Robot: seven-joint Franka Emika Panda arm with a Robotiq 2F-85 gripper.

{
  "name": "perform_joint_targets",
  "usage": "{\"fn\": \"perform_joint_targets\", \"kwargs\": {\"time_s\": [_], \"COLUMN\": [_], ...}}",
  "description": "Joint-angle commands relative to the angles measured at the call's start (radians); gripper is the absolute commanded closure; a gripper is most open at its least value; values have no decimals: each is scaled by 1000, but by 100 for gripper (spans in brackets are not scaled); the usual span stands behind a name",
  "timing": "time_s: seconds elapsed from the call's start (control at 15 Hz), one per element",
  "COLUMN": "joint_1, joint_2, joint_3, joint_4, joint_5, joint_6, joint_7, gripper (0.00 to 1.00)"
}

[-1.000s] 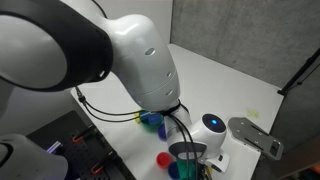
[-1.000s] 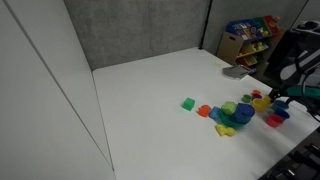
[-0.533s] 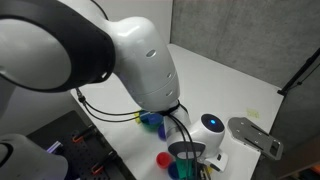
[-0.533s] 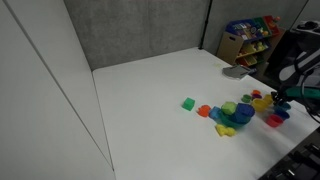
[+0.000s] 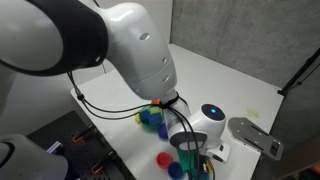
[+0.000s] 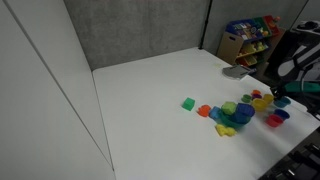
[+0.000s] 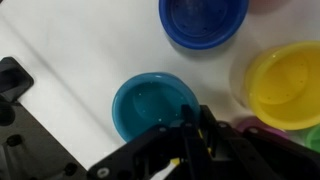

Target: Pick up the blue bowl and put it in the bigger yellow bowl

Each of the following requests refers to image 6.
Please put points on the large green bowl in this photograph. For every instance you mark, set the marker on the large green bowl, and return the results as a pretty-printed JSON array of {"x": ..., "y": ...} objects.
[{"x": 230, "y": 121}]

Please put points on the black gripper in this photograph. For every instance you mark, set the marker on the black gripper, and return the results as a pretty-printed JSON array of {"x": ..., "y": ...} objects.
[{"x": 284, "y": 90}]

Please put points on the yellow toy piece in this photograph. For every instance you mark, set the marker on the yellow toy piece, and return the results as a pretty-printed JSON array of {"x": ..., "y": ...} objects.
[{"x": 225, "y": 130}]

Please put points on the blue toy piece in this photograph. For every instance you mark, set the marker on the blue toy piece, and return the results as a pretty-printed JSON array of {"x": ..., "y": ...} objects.
[{"x": 240, "y": 119}]

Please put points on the small green bowl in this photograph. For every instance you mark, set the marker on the small green bowl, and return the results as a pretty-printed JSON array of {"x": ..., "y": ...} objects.
[{"x": 246, "y": 98}]

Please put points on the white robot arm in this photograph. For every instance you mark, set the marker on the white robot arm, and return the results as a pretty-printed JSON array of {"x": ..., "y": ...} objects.
[{"x": 293, "y": 65}]

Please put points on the small orange bowl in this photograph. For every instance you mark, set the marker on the small orange bowl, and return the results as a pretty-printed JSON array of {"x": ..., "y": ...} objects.
[{"x": 256, "y": 92}]

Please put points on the black office chair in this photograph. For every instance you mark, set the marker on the black office chair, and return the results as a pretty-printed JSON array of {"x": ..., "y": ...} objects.
[{"x": 310, "y": 101}]

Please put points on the wooden toy shelf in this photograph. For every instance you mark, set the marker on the wooden toy shelf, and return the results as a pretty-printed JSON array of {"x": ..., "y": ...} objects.
[{"x": 230, "y": 45}]

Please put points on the teal blue bowl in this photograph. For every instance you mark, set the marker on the teal blue bowl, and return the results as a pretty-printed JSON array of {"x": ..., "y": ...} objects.
[{"x": 282, "y": 102}]

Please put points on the light blue toy block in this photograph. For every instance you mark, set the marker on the light blue toy block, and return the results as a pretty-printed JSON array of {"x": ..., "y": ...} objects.
[{"x": 215, "y": 113}]

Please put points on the orange toy piece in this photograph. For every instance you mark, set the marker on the orange toy piece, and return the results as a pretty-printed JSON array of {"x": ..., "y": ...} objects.
[{"x": 204, "y": 110}]

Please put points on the dark blue bowl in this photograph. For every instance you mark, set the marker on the dark blue bowl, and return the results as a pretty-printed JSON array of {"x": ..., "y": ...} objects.
[{"x": 283, "y": 114}]

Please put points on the red bowl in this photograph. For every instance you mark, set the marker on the red bowl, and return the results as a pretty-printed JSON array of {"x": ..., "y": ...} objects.
[{"x": 274, "y": 120}]

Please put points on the black mounting plate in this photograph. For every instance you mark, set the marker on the black mounting plate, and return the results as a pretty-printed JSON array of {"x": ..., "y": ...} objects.
[{"x": 300, "y": 160}]

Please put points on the small purple bowl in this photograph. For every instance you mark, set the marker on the small purple bowl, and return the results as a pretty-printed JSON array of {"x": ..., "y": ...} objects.
[{"x": 257, "y": 96}]

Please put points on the bigger yellow bowl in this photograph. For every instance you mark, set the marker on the bigger yellow bowl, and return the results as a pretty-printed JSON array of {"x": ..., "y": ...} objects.
[{"x": 259, "y": 105}]

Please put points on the gray metal plate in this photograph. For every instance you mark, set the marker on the gray metal plate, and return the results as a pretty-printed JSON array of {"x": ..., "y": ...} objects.
[{"x": 236, "y": 72}]

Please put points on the green toy cube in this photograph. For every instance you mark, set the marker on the green toy cube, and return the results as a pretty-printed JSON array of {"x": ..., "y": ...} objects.
[{"x": 188, "y": 104}]

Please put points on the light green toy cup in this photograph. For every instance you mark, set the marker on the light green toy cup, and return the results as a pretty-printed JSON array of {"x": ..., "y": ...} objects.
[{"x": 229, "y": 107}]

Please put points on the small yellow bowl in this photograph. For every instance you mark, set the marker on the small yellow bowl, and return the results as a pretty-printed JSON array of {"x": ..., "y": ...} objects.
[{"x": 268, "y": 98}]

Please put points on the black pole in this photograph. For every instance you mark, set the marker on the black pole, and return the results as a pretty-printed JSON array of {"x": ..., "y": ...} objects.
[{"x": 205, "y": 25}]

